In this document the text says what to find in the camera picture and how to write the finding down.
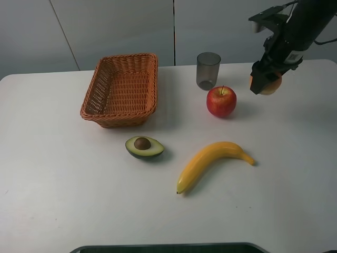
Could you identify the yellow banana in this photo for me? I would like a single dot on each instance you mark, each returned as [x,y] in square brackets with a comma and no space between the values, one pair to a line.
[204,158]

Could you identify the halved avocado with pit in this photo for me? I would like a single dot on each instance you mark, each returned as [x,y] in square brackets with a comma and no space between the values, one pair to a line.
[145,148]

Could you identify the brown wicker basket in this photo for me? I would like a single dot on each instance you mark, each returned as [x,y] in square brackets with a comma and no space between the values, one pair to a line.
[122,91]

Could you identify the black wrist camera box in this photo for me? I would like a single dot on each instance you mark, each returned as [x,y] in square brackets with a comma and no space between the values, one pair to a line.
[271,19]

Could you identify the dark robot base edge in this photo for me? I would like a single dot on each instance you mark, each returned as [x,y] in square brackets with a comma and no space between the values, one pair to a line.
[203,247]

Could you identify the red apple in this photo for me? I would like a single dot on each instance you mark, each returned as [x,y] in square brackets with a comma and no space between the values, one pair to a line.
[221,101]

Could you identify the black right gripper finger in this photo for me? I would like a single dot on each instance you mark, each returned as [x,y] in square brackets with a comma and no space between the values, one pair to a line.
[260,79]

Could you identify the grey translucent plastic cup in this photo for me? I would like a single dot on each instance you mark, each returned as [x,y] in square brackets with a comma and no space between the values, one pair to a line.
[208,64]

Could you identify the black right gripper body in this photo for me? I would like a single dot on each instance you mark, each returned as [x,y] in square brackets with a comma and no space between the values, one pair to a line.
[284,50]

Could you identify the orange peach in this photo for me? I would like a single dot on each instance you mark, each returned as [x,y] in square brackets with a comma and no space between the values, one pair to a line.
[273,85]

